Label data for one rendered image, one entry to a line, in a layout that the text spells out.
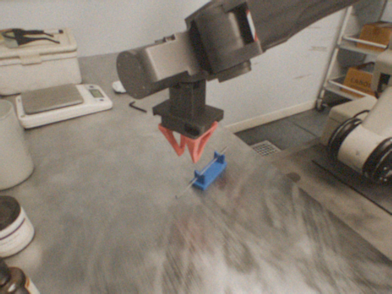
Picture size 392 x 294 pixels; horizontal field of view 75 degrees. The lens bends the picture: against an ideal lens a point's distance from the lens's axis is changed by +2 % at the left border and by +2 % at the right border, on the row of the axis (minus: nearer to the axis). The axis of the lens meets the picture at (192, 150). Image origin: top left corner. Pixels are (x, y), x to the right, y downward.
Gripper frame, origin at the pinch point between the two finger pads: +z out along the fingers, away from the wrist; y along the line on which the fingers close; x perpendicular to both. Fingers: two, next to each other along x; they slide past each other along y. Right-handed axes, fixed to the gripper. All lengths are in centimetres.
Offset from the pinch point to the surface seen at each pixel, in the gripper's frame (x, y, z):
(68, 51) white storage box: 20, -67, -3
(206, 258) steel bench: -9.9, 10.9, 9.7
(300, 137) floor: 160, -10, 85
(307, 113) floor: 204, -17, 86
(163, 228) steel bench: -9.6, 1.7, 9.7
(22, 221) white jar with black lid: -24.1, -14.6, 5.1
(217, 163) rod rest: 10.2, 0.5, 8.8
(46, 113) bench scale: -1.9, -48.9, 6.4
